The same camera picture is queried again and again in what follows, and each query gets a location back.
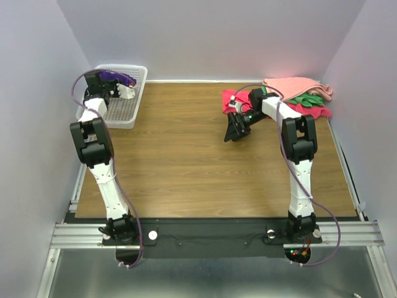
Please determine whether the hot pink towel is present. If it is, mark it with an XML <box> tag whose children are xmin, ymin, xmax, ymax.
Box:
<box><xmin>222</xmin><ymin>89</ymin><xmax>332</xmax><ymax>119</ymax></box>

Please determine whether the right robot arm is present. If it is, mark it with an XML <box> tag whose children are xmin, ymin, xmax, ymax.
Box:
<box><xmin>224</xmin><ymin>88</ymin><xmax>318</xmax><ymax>242</ymax></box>

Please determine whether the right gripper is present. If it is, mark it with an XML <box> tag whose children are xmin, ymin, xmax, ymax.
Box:
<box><xmin>224</xmin><ymin>109</ymin><xmax>268</xmax><ymax>142</ymax></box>

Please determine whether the aluminium frame rail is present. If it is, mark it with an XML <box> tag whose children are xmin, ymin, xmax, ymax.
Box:
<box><xmin>50</xmin><ymin>222</ymin><xmax>385</xmax><ymax>250</ymax></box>

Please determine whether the green towel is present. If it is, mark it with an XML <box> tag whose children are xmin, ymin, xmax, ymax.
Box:
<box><xmin>259</xmin><ymin>87</ymin><xmax>325</xmax><ymax>108</ymax></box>

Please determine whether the purple towel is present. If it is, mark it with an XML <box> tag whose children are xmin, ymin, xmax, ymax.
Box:
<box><xmin>100</xmin><ymin>71</ymin><xmax>137</xmax><ymax>86</ymax></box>

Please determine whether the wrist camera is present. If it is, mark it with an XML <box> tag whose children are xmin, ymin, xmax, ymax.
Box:
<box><xmin>116</xmin><ymin>83</ymin><xmax>135</xmax><ymax>99</ymax></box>
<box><xmin>228</xmin><ymin>96</ymin><xmax>243</xmax><ymax>114</ymax></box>

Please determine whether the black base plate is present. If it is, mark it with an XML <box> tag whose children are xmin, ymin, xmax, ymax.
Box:
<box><xmin>63</xmin><ymin>217</ymin><xmax>323</xmax><ymax>258</ymax></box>

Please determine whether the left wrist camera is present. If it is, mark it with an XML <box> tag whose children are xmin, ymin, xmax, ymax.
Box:
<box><xmin>116</xmin><ymin>83</ymin><xmax>135</xmax><ymax>99</ymax></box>

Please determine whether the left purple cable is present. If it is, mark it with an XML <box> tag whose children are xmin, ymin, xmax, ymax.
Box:
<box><xmin>71</xmin><ymin>70</ymin><xmax>144</xmax><ymax>269</ymax></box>

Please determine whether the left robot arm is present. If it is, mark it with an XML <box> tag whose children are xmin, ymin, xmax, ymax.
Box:
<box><xmin>69</xmin><ymin>68</ymin><xmax>139</xmax><ymax>245</ymax></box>

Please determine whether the white plastic basket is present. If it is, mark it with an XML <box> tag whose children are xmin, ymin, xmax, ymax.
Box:
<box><xmin>71</xmin><ymin>64</ymin><xmax>148</xmax><ymax>129</ymax></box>

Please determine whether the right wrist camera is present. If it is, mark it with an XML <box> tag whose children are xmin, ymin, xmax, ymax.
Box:
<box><xmin>228</xmin><ymin>96</ymin><xmax>243</xmax><ymax>114</ymax></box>

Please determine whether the salmon pink towel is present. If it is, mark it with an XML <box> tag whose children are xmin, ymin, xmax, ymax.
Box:
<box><xmin>262</xmin><ymin>77</ymin><xmax>333</xmax><ymax>101</ymax></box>

